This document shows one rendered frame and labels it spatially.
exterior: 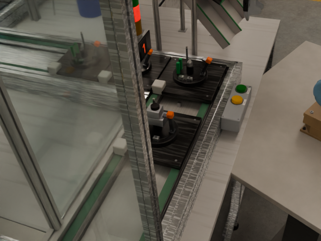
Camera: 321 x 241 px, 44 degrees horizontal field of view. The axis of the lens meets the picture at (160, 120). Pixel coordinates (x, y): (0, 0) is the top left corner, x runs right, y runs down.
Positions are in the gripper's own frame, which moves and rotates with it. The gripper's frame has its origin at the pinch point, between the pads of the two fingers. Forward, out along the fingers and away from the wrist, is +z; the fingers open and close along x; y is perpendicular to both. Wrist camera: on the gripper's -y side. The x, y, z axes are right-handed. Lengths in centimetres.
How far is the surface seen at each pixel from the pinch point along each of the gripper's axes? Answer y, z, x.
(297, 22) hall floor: 8, 123, 229
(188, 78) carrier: -18.1, 22.7, -10.8
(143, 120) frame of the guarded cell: 1, -28, -88
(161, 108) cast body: -18.3, 14.8, -38.5
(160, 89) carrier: -27.6, 25.4, -17.0
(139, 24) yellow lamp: -29.4, -6.7, -24.7
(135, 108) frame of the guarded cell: 1, -32, -89
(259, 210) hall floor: 14, 123, 9
